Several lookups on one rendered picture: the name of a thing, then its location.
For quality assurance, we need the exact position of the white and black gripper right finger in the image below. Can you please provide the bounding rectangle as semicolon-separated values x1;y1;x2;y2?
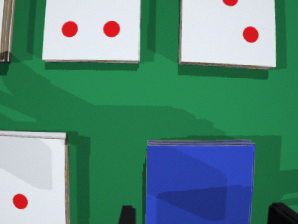
267;202;298;224

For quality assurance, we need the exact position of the green felt playing mat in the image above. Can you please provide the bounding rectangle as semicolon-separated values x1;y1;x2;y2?
0;0;298;224

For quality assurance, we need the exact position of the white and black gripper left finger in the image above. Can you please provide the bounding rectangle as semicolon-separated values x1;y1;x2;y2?
118;205;136;224

